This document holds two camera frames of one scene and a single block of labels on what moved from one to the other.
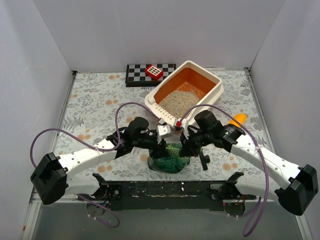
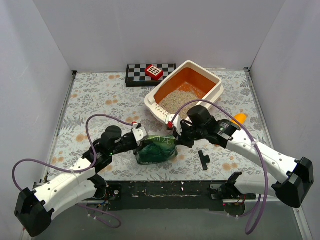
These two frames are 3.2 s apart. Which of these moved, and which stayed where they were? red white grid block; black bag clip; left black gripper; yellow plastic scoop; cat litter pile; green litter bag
Moved: green litter bag; left black gripper
Stayed: black bag clip; yellow plastic scoop; red white grid block; cat litter pile
